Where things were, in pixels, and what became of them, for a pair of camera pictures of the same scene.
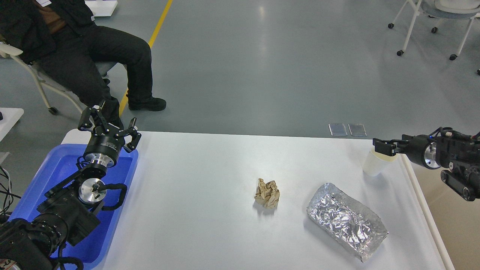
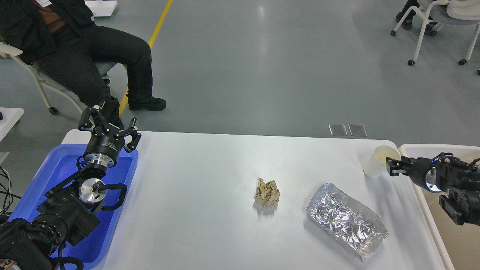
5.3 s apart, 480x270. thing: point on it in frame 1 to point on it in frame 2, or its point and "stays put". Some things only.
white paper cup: (375, 164) stays put
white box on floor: (102, 8) stays put
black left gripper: (104, 144) stays put
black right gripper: (422, 149) to (429, 173)
